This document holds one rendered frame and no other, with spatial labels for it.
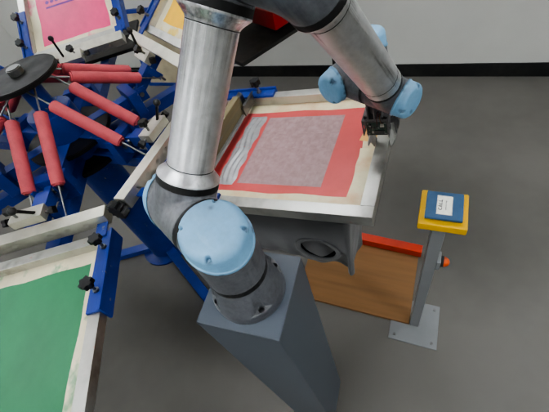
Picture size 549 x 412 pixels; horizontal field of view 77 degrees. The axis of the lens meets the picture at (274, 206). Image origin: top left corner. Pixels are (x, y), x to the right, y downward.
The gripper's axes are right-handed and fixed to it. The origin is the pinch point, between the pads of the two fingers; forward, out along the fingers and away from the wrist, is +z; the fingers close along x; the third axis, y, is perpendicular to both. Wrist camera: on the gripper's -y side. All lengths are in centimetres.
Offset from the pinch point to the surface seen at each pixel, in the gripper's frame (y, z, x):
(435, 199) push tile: 10.4, 13.5, 15.3
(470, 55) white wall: -199, 95, 26
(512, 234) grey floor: -50, 115, 52
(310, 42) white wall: -200, 67, -99
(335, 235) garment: 22.4, 20.3, -13.5
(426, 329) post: 15, 110, 14
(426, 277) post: 14, 56, 13
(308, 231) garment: 22.7, 19.7, -22.7
